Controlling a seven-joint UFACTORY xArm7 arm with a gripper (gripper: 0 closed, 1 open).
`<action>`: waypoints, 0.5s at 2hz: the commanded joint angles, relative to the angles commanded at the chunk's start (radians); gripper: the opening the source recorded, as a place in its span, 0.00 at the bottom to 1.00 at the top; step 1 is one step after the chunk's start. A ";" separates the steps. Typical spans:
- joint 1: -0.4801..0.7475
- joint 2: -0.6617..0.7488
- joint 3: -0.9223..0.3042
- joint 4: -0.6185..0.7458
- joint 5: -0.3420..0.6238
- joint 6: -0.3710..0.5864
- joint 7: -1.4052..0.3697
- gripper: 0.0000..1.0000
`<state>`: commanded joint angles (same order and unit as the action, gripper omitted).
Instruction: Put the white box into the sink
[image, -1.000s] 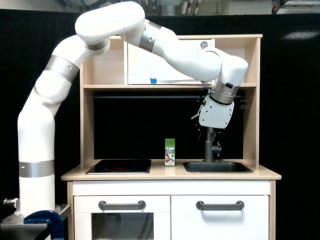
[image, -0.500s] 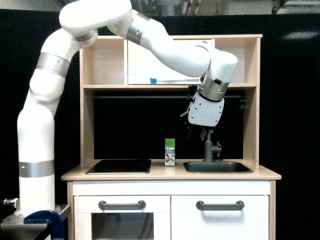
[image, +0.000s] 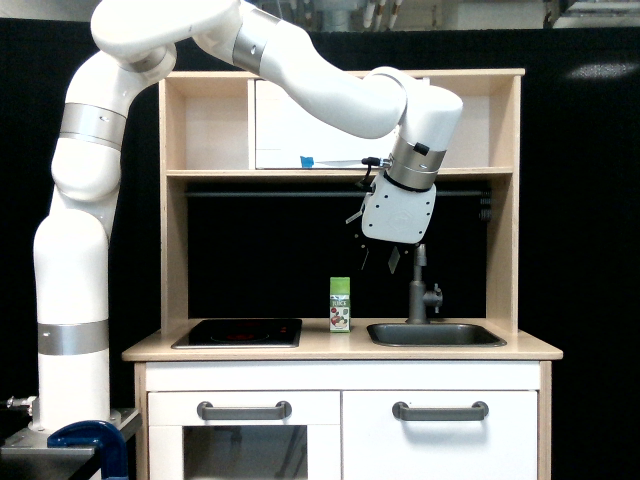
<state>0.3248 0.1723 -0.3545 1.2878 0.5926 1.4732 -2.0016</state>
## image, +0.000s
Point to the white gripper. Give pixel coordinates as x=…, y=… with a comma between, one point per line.
x=394, y=214

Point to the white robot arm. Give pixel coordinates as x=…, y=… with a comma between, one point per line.
x=136, y=49

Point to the grey sink basin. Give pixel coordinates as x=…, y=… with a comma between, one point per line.
x=433, y=335

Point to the green juice carton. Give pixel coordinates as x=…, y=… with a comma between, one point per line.
x=339, y=304

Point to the grey faucet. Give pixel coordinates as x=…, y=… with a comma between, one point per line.
x=420, y=298

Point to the white microwave door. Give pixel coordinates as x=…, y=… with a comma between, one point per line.
x=290, y=135

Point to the white cabinet door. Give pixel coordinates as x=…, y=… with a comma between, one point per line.
x=378, y=446

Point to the black stove top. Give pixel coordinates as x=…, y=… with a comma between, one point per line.
x=242, y=333

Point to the white oven door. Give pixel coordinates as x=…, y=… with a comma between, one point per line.
x=306, y=445

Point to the blue clamp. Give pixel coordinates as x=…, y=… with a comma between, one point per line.
x=104, y=437

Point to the wooden toy kitchen frame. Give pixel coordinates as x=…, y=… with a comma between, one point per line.
x=207, y=137

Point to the grey oven door handle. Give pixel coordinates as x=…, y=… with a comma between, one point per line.
x=207, y=411

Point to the grey cabinet door handle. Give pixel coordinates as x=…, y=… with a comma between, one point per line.
x=478, y=411

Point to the dark hanging rail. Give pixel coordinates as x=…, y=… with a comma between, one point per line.
x=318, y=194

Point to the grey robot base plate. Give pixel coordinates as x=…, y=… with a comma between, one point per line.
x=25, y=454

